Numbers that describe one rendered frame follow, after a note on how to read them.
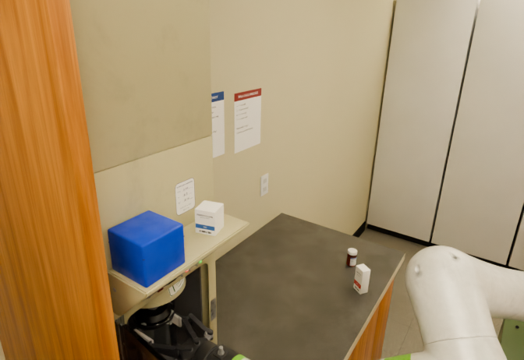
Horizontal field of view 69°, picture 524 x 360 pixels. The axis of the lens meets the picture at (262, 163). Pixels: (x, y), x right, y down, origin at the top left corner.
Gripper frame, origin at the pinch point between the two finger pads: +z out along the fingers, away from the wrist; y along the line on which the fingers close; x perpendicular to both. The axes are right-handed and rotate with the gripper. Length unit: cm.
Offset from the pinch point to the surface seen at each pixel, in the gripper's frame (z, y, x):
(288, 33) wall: 34, -122, -73
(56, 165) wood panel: -14, 25, -57
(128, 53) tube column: -9, 7, -72
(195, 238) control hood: -14.6, -1.6, -31.6
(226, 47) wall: 34, -73, -68
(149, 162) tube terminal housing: -9, 5, -50
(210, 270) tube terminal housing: -8.8, -12.8, -14.2
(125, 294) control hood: -14.3, 17.2, -28.6
